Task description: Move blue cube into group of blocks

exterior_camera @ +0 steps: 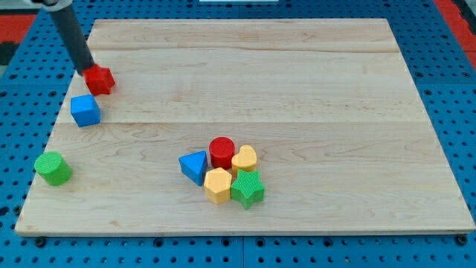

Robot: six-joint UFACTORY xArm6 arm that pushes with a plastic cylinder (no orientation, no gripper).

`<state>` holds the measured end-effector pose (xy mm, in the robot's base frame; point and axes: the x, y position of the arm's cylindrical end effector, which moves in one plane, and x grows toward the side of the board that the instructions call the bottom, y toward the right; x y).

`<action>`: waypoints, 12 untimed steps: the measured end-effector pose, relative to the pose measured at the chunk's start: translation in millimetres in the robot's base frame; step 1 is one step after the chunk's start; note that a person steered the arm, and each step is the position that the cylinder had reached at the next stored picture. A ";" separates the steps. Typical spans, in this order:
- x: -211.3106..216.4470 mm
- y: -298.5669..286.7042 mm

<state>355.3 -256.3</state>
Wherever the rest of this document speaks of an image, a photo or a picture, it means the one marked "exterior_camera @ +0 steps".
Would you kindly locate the blue cube block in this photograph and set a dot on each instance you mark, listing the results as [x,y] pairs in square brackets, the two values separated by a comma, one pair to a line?
[85,110]

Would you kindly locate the red cylinder block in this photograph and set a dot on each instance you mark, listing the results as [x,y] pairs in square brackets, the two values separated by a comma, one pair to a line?
[221,151]

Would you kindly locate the light wooden board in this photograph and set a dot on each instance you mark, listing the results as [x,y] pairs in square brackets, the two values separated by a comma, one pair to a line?
[344,144]

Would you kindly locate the yellow heart block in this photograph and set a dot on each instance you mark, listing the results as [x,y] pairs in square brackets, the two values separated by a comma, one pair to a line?
[246,160]

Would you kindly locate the blue triangle block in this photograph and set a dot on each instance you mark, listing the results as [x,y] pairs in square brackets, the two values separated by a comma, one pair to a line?
[194,166]

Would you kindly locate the yellow hexagon block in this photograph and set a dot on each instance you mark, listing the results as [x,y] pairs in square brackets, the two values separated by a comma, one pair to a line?
[217,185]

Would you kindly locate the green star block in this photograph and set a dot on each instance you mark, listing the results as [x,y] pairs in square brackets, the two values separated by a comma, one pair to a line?
[247,189]

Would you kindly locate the red star-shaped block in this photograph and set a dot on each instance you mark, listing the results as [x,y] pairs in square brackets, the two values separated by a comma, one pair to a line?
[99,80]

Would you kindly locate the dark grey robot pusher rod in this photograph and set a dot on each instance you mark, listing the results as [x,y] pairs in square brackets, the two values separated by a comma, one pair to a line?
[68,27]

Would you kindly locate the green cylinder block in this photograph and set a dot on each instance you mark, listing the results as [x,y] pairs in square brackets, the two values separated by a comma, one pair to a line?
[52,167]

